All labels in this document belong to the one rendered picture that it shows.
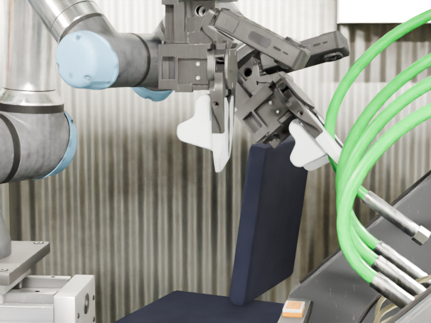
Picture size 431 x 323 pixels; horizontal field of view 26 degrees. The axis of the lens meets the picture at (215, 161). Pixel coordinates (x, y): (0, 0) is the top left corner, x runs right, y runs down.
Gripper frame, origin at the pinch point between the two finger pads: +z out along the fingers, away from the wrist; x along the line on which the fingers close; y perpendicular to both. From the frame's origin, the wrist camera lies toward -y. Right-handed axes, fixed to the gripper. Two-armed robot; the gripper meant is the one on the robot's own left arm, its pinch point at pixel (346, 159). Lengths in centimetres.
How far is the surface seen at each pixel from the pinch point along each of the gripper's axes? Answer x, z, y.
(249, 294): -150, -27, 68
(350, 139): 8.5, 0.7, -2.9
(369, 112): 8.8, -0.3, -6.7
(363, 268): 20.6, 15.3, 3.2
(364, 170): 22.9, 8.0, -3.7
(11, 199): -158, -109, 121
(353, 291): -35.5, 8.6, 17.6
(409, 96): 16.0, 3.4, -11.7
